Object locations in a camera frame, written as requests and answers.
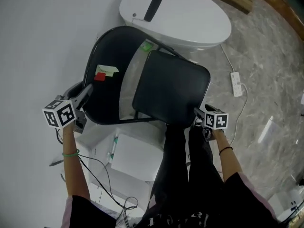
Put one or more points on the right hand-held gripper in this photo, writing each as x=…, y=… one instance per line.
x=216, y=121

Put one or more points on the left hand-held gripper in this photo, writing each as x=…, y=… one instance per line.
x=59, y=114

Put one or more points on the black folding chair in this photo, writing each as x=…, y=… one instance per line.
x=171, y=89

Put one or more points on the person's left forearm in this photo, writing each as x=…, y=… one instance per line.
x=73, y=170

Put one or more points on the person's right forearm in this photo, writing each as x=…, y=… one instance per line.
x=228, y=158

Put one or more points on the person's right sneaker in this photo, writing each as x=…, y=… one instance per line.
x=198, y=123

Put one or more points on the red and white sticker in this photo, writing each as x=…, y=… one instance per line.
x=105, y=71

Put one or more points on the white power strip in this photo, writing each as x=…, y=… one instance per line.
x=235, y=84

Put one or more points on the black wrist band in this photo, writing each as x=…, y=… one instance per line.
x=225, y=149

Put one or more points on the person's black trousers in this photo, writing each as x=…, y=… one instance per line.
x=175, y=163

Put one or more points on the plain black rod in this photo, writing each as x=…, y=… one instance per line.
x=56, y=163

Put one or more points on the green bottle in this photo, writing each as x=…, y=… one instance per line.
x=145, y=46

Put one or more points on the white toilet with square tank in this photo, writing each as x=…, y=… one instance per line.
x=137, y=155

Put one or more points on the white oval toilet black strip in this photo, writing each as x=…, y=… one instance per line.
x=190, y=20

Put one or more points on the person's black printed shirt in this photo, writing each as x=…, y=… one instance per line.
x=190, y=217

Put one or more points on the white box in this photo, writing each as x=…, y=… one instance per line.
x=285, y=203

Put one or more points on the wooden platform edge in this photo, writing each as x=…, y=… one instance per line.
x=285, y=8

